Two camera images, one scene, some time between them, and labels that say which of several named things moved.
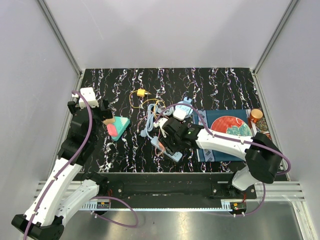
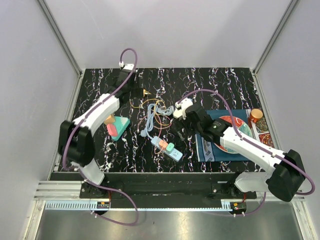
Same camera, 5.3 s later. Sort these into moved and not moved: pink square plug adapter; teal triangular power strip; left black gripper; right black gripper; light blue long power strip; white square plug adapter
Moved: right black gripper; left black gripper
Not moved: white square plug adapter; light blue long power strip; pink square plug adapter; teal triangular power strip
